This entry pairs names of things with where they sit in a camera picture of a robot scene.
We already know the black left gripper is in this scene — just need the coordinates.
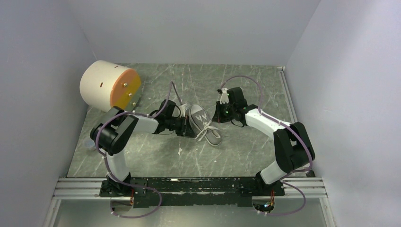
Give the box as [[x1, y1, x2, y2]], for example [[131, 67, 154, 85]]
[[165, 115, 197, 140]]

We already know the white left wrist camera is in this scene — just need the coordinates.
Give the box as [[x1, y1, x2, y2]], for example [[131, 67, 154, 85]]
[[178, 104, 192, 118]]

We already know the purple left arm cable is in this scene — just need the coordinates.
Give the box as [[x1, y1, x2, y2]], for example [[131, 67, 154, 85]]
[[95, 81, 184, 219]]

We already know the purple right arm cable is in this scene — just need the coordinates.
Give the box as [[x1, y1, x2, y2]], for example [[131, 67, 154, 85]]
[[219, 75, 314, 217]]

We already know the white shoelace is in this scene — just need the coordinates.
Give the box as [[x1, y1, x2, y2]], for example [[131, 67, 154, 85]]
[[193, 113, 221, 141]]

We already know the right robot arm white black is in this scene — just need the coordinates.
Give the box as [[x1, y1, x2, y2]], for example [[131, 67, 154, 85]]
[[212, 87, 315, 196]]

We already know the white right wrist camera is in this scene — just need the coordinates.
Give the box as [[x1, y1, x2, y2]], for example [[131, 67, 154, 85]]
[[217, 87, 230, 105]]

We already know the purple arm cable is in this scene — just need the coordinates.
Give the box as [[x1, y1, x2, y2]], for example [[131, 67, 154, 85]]
[[219, 75, 314, 217], [95, 81, 184, 219]]

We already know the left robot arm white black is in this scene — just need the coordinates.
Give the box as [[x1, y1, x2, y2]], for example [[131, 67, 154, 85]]
[[90, 100, 196, 197]]

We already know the cream cylinder with orange face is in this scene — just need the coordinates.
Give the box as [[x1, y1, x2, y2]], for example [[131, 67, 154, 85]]
[[79, 60, 142, 112]]

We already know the grey canvas sneaker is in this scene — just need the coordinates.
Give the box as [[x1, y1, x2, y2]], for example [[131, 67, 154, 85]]
[[189, 105, 222, 146]]

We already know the aluminium frame rail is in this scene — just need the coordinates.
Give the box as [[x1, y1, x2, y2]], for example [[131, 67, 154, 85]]
[[43, 177, 336, 227]]

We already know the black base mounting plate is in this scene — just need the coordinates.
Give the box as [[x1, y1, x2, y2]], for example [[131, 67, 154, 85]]
[[99, 177, 285, 208]]

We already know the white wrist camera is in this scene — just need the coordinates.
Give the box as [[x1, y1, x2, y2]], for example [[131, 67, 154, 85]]
[[178, 104, 192, 118], [217, 87, 230, 105]]

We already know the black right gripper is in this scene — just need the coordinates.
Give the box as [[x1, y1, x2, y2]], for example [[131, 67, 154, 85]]
[[212, 100, 236, 123]]

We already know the small clear plastic cup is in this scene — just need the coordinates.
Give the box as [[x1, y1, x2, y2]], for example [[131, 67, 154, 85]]
[[84, 140, 96, 151]]

